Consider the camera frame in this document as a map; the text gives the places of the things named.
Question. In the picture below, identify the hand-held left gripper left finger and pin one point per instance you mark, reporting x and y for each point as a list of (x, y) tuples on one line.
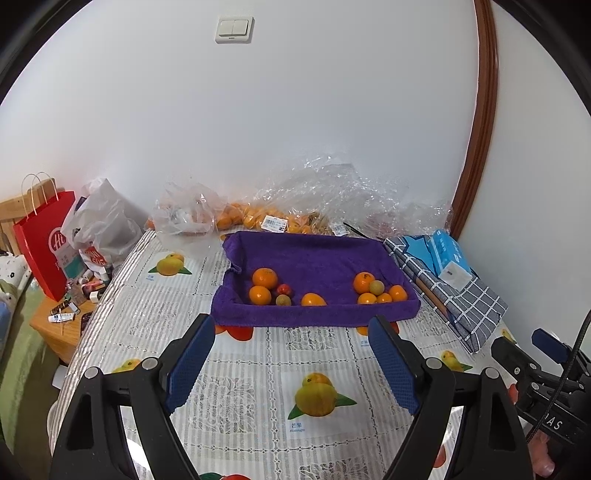
[(189, 364)]

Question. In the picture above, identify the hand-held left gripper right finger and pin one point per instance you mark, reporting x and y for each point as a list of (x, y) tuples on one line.
[(392, 364)]

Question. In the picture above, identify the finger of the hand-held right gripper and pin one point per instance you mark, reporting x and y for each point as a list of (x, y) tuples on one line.
[(549, 344), (505, 353)]

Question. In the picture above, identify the small orange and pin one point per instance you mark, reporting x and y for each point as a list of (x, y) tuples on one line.
[(384, 298), (397, 293), (265, 278), (367, 298)]

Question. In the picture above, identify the green plum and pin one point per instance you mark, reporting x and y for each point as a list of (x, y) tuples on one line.
[(377, 287), (283, 300)]

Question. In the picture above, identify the orange with green stem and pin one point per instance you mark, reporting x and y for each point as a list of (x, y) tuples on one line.
[(364, 282)]

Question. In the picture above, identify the large orange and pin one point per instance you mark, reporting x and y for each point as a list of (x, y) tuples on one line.
[(314, 300), (260, 295)]

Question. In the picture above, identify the red plum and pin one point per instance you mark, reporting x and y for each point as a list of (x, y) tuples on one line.
[(283, 290)]

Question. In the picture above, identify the purple towel lined tray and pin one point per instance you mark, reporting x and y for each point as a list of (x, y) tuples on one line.
[(314, 258)]

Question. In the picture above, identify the person's right hand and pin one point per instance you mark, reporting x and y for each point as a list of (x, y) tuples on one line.
[(545, 457)]

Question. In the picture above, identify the folded grey checked cloth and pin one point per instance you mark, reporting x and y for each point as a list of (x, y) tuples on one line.
[(475, 304)]

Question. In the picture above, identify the fruit print lace tablecloth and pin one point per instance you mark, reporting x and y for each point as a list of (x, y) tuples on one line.
[(258, 355)]

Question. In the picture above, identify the blue tissue pack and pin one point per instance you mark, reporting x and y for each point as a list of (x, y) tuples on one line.
[(445, 251)]

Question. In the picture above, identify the cluster of small bottles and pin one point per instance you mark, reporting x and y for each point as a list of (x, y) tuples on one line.
[(92, 286)]

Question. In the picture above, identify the white tube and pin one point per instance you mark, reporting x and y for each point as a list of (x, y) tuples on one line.
[(62, 317)]

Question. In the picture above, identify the red print plastic bag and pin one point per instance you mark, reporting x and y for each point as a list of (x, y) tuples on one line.
[(94, 261)]

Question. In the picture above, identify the wooden bedside table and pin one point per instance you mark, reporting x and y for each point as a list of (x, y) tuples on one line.
[(51, 332)]

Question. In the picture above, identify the clear plastic bag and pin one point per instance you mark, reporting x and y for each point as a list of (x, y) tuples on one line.
[(184, 212)]

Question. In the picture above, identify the clear bag of oranges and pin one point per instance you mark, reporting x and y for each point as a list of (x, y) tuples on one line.
[(249, 217)]

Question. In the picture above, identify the plastic bag of oranges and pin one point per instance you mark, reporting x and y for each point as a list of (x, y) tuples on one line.
[(369, 198)]

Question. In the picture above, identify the white plastic bag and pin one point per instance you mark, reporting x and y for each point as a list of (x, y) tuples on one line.
[(106, 217)]

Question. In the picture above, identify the green bedsheet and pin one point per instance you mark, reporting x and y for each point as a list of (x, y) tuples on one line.
[(18, 369)]

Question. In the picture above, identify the red paper bag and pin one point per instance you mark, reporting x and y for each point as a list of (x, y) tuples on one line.
[(37, 249)]

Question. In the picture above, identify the white plush toy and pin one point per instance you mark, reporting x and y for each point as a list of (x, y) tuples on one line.
[(11, 270)]

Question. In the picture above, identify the wooden headboard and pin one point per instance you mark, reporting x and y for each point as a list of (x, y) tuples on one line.
[(9, 221)]

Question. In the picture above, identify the brown wooden door frame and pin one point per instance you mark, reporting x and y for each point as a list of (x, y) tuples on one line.
[(482, 115)]

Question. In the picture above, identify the white light switch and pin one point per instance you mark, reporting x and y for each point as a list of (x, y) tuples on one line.
[(234, 30)]

